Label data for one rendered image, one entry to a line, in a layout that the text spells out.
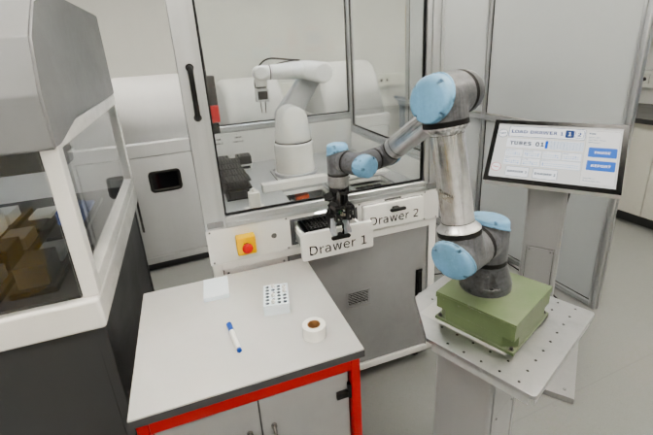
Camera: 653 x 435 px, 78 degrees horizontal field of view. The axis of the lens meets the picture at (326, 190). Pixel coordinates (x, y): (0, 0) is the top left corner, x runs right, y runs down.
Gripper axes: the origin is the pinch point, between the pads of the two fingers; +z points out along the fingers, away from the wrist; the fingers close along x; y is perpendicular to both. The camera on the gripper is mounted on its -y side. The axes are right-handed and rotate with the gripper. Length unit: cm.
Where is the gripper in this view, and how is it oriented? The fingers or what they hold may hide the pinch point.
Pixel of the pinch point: (339, 234)
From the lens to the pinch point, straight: 152.4
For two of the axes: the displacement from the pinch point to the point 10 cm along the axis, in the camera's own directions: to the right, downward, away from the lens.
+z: 0.6, 9.4, 3.4
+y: 3.4, 3.0, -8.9
